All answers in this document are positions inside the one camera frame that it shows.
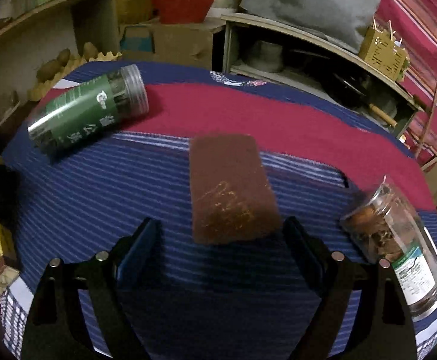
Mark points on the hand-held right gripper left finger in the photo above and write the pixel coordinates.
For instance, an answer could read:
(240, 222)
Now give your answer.
(139, 247)

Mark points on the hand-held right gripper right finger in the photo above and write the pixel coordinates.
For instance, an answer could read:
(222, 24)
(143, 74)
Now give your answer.
(304, 247)

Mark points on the brown scouring pad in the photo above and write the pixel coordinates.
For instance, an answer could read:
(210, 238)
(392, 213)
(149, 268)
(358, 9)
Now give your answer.
(229, 187)

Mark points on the blue striped tablecloth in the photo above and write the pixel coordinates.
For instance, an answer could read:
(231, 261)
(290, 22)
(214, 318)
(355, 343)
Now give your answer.
(203, 288)

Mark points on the white green label jar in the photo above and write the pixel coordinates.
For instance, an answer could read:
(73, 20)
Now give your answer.
(402, 255)

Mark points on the green label clear jar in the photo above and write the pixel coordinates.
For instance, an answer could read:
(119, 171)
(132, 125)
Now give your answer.
(79, 112)

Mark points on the wooden rolling pin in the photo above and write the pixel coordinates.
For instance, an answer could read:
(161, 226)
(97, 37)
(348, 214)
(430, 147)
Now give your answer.
(381, 114)

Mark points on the black pan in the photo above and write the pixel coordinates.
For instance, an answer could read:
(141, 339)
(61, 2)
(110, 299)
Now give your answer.
(347, 84)

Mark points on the thin wooden stick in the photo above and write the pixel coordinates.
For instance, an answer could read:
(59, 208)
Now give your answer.
(428, 116)

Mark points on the yellow egg tray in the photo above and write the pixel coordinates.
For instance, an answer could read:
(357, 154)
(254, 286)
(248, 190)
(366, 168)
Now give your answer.
(49, 84)

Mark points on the metal pot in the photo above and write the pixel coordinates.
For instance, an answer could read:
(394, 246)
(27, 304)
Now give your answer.
(263, 58)

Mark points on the large potato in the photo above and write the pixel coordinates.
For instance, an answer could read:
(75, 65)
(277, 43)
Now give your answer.
(51, 65)

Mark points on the small potato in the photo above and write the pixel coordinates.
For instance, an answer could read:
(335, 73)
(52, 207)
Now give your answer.
(90, 50)

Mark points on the cardboard box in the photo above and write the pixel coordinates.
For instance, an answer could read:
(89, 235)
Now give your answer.
(181, 45)

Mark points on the yellow chopstick holder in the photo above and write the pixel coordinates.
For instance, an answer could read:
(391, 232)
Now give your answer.
(381, 52)

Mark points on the low wooden cabinet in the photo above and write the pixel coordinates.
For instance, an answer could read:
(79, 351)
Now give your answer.
(278, 26)

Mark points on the curved wooden shelf unit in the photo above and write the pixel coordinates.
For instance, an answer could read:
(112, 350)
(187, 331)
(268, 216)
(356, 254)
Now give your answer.
(91, 26)

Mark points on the bundle of chopsticks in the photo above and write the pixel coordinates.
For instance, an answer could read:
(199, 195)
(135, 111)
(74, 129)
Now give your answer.
(390, 32)

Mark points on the grey cushion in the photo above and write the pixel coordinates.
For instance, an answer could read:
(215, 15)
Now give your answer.
(308, 3)

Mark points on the red plastic basket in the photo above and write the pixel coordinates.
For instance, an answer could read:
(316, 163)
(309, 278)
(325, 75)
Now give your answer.
(182, 5)

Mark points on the pink striped cloth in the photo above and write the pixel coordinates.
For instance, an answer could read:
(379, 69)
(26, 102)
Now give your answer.
(420, 26)

